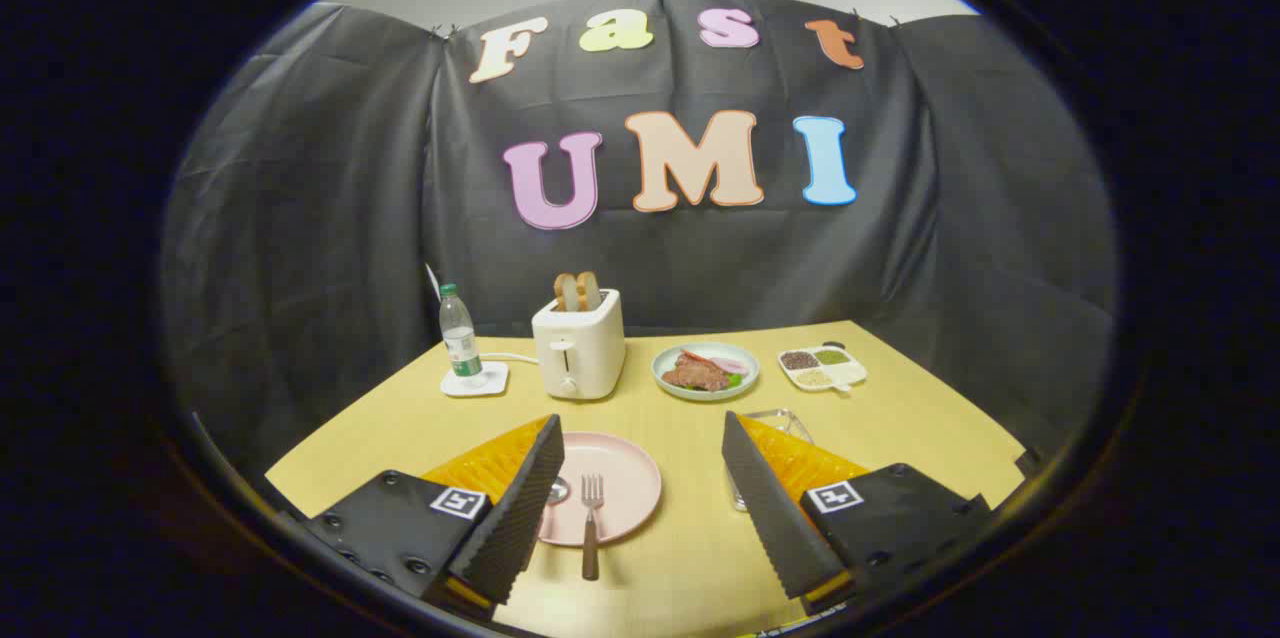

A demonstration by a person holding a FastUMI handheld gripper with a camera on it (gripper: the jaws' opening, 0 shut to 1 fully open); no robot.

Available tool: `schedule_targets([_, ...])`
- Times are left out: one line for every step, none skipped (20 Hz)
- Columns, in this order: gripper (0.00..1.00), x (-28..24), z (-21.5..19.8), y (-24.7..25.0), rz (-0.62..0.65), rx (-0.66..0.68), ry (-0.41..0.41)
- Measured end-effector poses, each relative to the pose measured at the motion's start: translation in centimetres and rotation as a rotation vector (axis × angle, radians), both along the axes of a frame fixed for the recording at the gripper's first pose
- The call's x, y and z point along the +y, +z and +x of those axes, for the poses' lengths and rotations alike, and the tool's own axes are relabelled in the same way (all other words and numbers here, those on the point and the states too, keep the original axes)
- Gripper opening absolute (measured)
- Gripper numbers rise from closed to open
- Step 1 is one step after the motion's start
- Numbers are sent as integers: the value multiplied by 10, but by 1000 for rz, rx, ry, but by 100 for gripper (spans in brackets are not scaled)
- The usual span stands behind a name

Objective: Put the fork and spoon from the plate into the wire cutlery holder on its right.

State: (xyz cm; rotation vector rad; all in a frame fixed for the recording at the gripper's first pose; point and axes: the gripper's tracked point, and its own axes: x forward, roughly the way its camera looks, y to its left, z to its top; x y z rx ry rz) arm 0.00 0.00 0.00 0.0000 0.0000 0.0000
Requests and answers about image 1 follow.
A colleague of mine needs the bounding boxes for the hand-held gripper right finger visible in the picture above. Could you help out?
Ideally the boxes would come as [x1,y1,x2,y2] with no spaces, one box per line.
[722,410,996,617]

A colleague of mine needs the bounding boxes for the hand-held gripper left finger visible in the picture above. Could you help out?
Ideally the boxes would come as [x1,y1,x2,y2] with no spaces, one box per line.
[300,415,566,619]

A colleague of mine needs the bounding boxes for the wooden handled fork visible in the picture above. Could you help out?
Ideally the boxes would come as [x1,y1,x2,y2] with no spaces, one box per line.
[581,474,605,581]

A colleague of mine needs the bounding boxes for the pink round plate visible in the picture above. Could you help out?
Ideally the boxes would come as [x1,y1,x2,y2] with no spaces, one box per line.
[537,432,663,547]

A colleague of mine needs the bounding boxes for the white square coaster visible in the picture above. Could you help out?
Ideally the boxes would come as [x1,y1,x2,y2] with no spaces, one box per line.
[441,362,510,398]

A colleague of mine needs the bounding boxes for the brown meat slices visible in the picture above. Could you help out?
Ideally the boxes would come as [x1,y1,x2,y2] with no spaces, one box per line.
[661,351,731,392]

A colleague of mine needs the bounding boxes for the white divided condiment dish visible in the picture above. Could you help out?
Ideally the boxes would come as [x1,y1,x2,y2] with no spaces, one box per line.
[778,345,868,393]

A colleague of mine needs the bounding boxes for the pale green food plate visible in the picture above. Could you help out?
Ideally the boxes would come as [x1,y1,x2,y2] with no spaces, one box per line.
[652,342,761,402]

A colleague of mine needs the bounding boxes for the cream white toaster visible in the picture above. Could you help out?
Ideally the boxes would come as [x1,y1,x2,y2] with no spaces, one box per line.
[531,289,627,401]

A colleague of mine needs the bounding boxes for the clear plastic water bottle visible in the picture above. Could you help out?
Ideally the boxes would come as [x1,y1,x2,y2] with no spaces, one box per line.
[438,284,486,389]

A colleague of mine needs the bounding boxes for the metal wire cutlery basket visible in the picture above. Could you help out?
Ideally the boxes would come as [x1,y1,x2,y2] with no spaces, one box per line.
[733,408,813,512]

